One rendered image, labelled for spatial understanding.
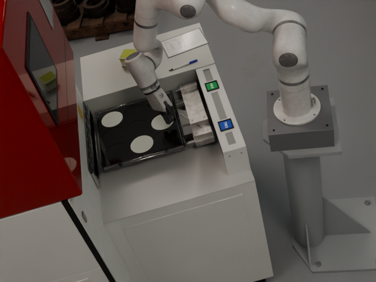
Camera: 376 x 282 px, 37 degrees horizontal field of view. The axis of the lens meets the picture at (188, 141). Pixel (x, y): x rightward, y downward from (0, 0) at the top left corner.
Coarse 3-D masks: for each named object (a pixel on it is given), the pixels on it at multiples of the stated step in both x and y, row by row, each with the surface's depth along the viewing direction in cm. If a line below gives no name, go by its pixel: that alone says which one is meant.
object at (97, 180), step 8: (88, 112) 252; (88, 120) 247; (88, 128) 244; (88, 136) 240; (96, 144) 249; (96, 152) 243; (96, 160) 239; (96, 168) 235; (96, 176) 228; (96, 184) 228
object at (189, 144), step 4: (192, 140) 238; (188, 144) 237; (192, 144) 238; (184, 148) 239; (188, 148) 239; (168, 152) 239; (172, 152) 239; (156, 156) 239; (160, 156) 239; (140, 160) 239; (144, 160) 239; (148, 160) 239; (128, 164) 239; (132, 164) 240; (112, 168) 239; (116, 168) 239; (104, 172) 240
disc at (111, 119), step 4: (112, 112) 254; (116, 112) 254; (104, 116) 254; (108, 116) 253; (112, 116) 252; (116, 116) 252; (120, 116) 251; (104, 120) 252; (108, 120) 251; (112, 120) 250; (116, 120) 250; (120, 120) 249; (104, 124) 250; (108, 124) 249; (112, 124) 249; (116, 124) 248
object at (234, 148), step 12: (204, 72) 251; (216, 72) 249; (204, 84) 245; (204, 96) 239; (216, 96) 238; (216, 108) 233; (228, 108) 231; (216, 120) 227; (216, 132) 223; (228, 132) 221; (240, 132) 220; (228, 144) 217; (240, 144) 215; (228, 156) 216; (240, 156) 218; (228, 168) 221; (240, 168) 222
